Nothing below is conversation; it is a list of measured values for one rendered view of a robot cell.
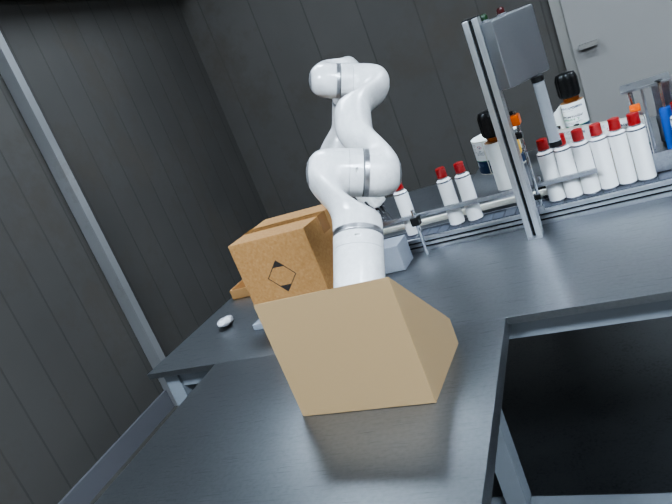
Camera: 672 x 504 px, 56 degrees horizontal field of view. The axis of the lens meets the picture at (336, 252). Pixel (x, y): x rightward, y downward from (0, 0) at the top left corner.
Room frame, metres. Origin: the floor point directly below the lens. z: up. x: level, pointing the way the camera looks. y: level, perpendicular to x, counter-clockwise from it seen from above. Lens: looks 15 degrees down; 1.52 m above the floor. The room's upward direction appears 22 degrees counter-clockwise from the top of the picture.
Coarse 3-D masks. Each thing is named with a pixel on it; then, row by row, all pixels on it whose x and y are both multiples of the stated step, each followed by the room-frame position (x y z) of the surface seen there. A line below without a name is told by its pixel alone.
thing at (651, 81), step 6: (666, 72) 1.84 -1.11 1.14; (648, 78) 1.86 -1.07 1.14; (654, 78) 1.82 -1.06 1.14; (660, 78) 1.79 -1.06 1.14; (666, 78) 1.76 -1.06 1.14; (630, 84) 1.87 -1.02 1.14; (636, 84) 1.84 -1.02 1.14; (642, 84) 1.81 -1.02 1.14; (648, 84) 1.78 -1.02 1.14; (654, 84) 1.77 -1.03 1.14; (624, 90) 1.82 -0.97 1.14; (630, 90) 1.80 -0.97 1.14; (636, 90) 1.79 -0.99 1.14
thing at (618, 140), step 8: (608, 120) 1.79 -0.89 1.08; (616, 120) 1.78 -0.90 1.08; (616, 128) 1.78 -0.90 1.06; (608, 136) 1.80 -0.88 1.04; (616, 136) 1.77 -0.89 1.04; (624, 136) 1.77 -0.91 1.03; (616, 144) 1.78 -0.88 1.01; (624, 144) 1.77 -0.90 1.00; (616, 152) 1.78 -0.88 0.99; (624, 152) 1.77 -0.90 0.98; (616, 160) 1.79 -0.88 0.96; (624, 160) 1.77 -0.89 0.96; (632, 160) 1.78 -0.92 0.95; (616, 168) 1.80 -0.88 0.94; (624, 168) 1.77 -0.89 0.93; (632, 168) 1.77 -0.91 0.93; (624, 176) 1.78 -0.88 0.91; (632, 176) 1.77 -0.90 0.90; (624, 184) 1.78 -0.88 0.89
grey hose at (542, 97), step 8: (536, 80) 1.77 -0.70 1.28; (536, 88) 1.78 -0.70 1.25; (544, 88) 1.77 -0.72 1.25; (544, 96) 1.77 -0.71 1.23; (544, 104) 1.77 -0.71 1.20; (544, 112) 1.77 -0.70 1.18; (552, 112) 1.78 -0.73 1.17; (544, 120) 1.78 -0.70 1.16; (552, 120) 1.77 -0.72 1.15; (552, 128) 1.77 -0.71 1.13; (552, 136) 1.77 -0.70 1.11; (552, 144) 1.77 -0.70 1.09; (560, 144) 1.76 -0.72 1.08
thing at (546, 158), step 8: (544, 144) 1.88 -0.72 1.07; (544, 152) 1.88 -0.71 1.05; (552, 152) 1.87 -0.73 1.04; (544, 160) 1.87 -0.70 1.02; (552, 160) 1.87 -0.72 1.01; (544, 168) 1.88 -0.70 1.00; (552, 168) 1.87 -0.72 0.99; (544, 176) 1.89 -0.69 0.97; (552, 176) 1.87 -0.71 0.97; (560, 176) 1.88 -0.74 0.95; (552, 184) 1.87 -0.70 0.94; (560, 184) 1.87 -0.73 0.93; (552, 192) 1.88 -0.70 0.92; (560, 192) 1.87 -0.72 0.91; (552, 200) 1.88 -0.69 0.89; (560, 200) 1.87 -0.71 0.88
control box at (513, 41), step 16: (512, 16) 1.78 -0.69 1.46; (528, 16) 1.80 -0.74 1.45; (496, 32) 1.74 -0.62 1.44; (512, 32) 1.77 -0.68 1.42; (528, 32) 1.79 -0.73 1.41; (496, 48) 1.75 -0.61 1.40; (512, 48) 1.76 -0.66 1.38; (528, 48) 1.79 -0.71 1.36; (496, 64) 1.76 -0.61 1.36; (512, 64) 1.75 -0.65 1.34; (528, 64) 1.78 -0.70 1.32; (544, 64) 1.81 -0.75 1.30; (512, 80) 1.75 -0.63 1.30
